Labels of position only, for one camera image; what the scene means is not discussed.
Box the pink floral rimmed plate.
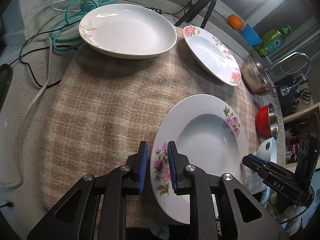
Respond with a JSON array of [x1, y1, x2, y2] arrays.
[[150, 94, 248, 224]]

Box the light blue ceramic bowl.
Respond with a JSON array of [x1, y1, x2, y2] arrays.
[[254, 137, 277, 163]]

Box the red steel bowl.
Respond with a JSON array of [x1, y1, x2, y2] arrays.
[[255, 103, 279, 140]]

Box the rose pattern deep plate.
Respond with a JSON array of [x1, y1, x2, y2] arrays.
[[183, 25, 241, 87]]

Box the large stainless steel bowl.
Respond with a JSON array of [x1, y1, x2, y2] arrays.
[[240, 55, 274, 96]]

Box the chrome kitchen faucet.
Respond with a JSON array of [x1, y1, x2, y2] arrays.
[[266, 51, 312, 97]]

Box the right gloved hand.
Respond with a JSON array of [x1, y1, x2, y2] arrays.
[[266, 192, 306, 237]]

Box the plaid pink table cloth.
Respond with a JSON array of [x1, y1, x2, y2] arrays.
[[37, 26, 286, 228]]

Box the black scissors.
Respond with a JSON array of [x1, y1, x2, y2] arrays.
[[297, 88, 311, 102]]

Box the blue silicone cup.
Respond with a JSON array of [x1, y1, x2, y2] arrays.
[[241, 24, 263, 46]]

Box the black inline light remote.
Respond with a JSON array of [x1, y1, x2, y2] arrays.
[[149, 8, 162, 15]]

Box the orange tangerine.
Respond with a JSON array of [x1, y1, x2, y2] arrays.
[[227, 15, 244, 30]]

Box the green dish soap bottle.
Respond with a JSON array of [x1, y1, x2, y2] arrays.
[[254, 24, 293, 57]]

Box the black mini tripod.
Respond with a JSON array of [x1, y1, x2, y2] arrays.
[[174, 0, 217, 29]]

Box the teal power strip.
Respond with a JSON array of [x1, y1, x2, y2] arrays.
[[80, 0, 117, 12]]

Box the dark green dish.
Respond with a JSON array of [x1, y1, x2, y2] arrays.
[[0, 63, 13, 109]]

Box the teal cable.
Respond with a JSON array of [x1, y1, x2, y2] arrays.
[[48, 0, 131, 53]]

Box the white cable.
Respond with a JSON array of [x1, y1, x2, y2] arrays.
[[0, 0, 98, 190]]

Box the black thin cable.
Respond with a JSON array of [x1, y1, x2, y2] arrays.
[[0, 22, 81, 88]]

